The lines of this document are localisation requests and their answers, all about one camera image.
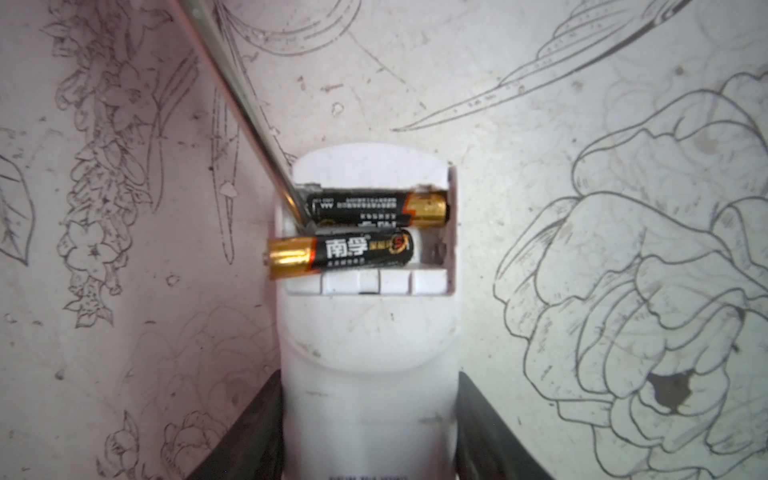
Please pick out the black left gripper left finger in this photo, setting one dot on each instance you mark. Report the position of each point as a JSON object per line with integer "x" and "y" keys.
{"x": 253, "y": 448}

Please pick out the clear handle screwdriver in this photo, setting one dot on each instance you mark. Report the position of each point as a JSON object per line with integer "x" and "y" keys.
{"x": 210, "y": 41}

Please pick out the large white remote control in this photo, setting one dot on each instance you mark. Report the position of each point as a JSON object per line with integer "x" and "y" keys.
{"x": 369, "y": 356}

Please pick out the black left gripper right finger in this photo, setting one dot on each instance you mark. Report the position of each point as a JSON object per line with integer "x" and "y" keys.
{"x": 486, "y": 446}

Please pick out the black gold AAA battery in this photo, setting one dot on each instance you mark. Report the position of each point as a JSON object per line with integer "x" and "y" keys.
{"x": 302, "y": 256}
{"x": 379, "y": 208}

